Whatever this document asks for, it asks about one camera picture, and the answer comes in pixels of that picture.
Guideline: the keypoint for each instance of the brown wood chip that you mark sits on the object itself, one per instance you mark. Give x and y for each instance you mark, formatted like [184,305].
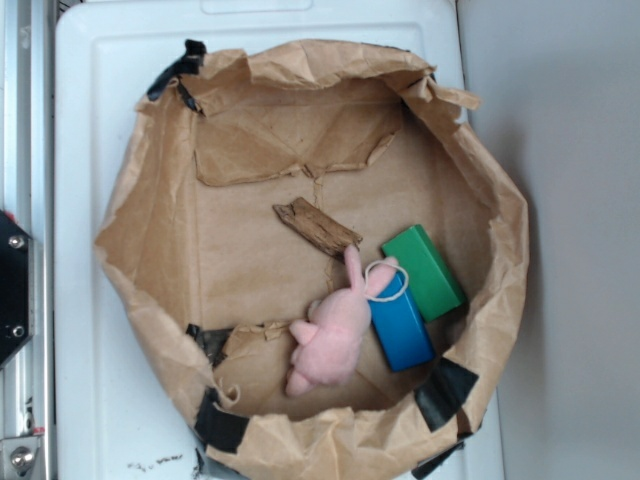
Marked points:
[316,227]

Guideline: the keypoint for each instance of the brown paper bag bin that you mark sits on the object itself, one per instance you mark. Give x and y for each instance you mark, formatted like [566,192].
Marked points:
[211,278]

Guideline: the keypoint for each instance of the pink plush bunny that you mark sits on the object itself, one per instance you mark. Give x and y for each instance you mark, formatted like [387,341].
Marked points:
[329,340]

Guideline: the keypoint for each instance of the green rectangular block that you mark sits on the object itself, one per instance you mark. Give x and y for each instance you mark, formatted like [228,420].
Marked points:
[433,287]

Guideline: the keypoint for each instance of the blue rectangular block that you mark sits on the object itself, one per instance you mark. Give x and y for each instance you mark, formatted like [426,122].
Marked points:
[400,327]

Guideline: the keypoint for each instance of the black mounting plate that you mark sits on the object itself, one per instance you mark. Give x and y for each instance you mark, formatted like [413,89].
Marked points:
[16,288]

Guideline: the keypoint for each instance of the aluminium frame rail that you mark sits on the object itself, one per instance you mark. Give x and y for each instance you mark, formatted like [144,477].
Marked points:
[27,382]

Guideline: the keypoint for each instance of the metal corner bracket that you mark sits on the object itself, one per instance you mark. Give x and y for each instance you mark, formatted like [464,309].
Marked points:
[21,458]

